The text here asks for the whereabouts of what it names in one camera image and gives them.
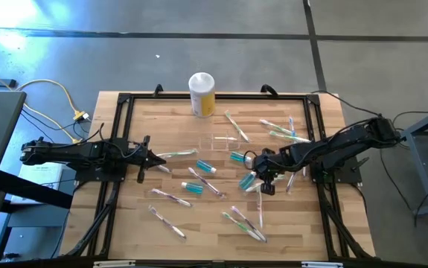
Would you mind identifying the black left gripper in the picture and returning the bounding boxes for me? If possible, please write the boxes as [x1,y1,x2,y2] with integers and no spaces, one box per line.
[124,135,167,184]

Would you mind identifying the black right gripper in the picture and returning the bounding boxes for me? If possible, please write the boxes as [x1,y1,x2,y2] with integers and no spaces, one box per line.
[252,147,287,197]

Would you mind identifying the green toothbrush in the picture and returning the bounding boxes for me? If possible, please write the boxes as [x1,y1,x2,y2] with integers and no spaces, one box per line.
[244,173,286,194]
[269,130,312,144]
[258,118,295,136]
[156,148,200,160]
[223,109,252,144]

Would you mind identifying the orange toothbrush in wrapper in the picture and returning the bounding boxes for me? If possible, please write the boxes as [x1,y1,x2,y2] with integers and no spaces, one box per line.
[256,185,265,229]

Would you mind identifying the pile of packaged toothbrushes right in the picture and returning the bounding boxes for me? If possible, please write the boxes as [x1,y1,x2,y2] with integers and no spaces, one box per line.
[221,211,265,243]

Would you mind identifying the clear acrylic organizer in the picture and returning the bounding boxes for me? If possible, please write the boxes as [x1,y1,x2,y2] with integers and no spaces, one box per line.
[197,130,242,153]

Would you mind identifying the white canister yellow label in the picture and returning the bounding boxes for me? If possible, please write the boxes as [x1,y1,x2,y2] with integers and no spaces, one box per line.
[188,71,217,119]

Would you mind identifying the white paper booklet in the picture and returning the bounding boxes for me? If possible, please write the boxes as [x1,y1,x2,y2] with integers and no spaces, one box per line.
[10,162,65,205]

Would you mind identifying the black metal beam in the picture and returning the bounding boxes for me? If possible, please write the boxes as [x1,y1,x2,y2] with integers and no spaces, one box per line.
[0,170,74,210]

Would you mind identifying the grey metal cart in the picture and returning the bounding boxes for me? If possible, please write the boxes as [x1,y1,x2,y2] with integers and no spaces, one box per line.
[401,102,428,219]

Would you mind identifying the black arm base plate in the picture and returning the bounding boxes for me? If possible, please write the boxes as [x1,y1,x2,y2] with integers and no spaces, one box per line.
[74,158,129,183]
[310,156,363,185]

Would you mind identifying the yellow cable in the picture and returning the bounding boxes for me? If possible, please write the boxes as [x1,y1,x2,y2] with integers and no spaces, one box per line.
[0,62,83,145]
[14,78,90,122]

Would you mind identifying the white bracket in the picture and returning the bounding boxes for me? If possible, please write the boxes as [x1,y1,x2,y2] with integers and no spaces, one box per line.
[301,261,344,268]
[93,260,136,268]

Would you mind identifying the black cable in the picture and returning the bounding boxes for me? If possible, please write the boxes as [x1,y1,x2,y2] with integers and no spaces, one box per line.
[309,90,383,117]
[378,147,428,229]

